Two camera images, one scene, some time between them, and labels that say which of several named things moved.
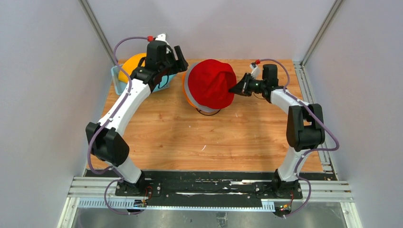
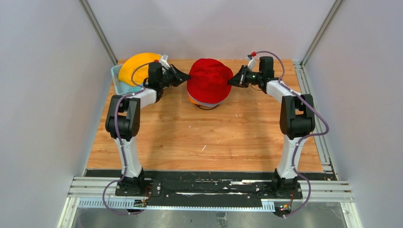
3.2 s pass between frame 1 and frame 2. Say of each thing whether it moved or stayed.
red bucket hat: stayed
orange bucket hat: moved
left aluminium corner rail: stayed
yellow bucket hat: stayed
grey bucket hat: moved
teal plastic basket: stayed
